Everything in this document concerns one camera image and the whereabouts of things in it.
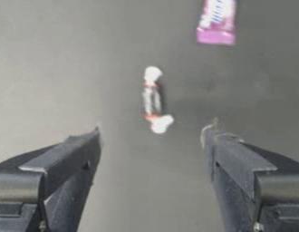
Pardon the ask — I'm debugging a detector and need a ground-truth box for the white candy with red twists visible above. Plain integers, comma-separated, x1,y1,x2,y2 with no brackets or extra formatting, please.
139,65,174,135

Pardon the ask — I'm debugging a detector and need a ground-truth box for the purple candy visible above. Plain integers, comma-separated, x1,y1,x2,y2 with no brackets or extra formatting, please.
194,0,238,46

